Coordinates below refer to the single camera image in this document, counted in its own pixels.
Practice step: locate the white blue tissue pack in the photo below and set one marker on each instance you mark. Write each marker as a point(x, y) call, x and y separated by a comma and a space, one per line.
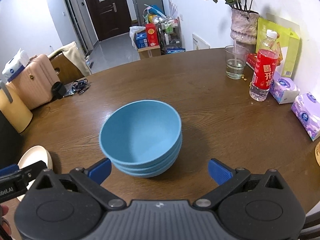
point(15, 65)

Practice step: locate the small purple tissue pack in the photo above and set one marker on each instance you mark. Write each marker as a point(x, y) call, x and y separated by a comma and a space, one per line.
point(282, 87)

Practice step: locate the wooden chair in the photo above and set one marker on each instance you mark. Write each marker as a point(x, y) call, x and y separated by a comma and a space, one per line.
point(66, 67)

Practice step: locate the white plastic bag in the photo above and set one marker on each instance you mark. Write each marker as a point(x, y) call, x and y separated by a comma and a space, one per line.
point(133, 31)

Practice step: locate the yellow bin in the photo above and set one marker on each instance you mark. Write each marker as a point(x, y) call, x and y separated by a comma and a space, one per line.
point(13, 112)

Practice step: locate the blue bowl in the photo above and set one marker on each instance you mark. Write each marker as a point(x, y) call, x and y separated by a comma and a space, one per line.
point(142, 170)
point(140, 132)
point(150, 175)

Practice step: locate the purple wall decal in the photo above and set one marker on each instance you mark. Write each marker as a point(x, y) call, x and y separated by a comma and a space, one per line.
point(172, 7)

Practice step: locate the white wall outlet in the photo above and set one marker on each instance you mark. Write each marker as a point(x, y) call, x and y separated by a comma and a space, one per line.
point(181, 18)

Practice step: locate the clear drinking glass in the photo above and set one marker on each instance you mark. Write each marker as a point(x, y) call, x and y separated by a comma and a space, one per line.
point(235, 70)

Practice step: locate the beige cloth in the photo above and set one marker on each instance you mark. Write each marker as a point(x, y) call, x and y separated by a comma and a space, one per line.
point(75, 57)

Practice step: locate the blue carton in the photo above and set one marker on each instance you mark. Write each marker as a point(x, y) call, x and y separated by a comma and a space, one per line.
point(141, 40)

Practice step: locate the black round object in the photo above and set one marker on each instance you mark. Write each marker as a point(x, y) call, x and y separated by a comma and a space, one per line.
point(58, 91)

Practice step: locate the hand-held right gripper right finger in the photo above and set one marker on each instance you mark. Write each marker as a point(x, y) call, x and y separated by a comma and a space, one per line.
point(218, 171)

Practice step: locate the clear straw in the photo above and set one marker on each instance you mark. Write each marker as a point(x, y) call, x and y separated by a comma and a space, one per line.
point(235, 52)

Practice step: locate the person's left hand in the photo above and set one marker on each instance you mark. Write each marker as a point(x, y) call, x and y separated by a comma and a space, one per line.
point(3, 210)

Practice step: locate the dark brown door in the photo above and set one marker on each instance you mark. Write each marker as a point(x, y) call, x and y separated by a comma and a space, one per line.
point(107, 17)

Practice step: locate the mottled pink vase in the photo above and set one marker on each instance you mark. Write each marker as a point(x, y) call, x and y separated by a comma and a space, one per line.
point(243, 27)

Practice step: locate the large purple tissue pack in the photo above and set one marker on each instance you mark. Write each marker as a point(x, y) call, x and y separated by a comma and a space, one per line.
point(306, 115)

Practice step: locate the yellow bear mug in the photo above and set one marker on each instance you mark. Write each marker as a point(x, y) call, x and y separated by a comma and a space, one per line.
point(318, 155)

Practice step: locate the green snack bag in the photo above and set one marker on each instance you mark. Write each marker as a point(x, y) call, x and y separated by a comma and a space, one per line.
point(291, 55)

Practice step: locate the scattered yellow kernels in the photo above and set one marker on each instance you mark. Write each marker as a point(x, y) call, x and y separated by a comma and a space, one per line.
point(245, 78)

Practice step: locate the red label water bottle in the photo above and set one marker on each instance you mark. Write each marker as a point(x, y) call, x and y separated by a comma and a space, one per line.
point(263, 75)

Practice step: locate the grey interior door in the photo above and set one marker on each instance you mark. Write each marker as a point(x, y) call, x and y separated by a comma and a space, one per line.
point(72, 17)

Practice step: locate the tall red box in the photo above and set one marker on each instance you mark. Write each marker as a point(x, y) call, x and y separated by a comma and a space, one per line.
point(152, 35)

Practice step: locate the metal rack cart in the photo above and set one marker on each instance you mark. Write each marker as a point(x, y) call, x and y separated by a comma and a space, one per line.
point(170, 35)

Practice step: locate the pink suitcase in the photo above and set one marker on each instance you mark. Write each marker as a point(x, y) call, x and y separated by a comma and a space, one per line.
point(35, 80)

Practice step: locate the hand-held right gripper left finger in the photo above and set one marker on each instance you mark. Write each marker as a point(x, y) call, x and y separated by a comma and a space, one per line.
point(101, 170)

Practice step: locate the small red box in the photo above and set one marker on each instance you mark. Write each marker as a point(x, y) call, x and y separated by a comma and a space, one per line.
point(252, 61)

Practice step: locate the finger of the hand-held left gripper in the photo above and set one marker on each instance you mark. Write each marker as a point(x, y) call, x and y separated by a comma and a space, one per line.
point(8, 169)
point(32, 168)

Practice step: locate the blue bag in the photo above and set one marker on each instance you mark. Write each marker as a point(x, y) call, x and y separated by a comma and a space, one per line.
point(157, 10)

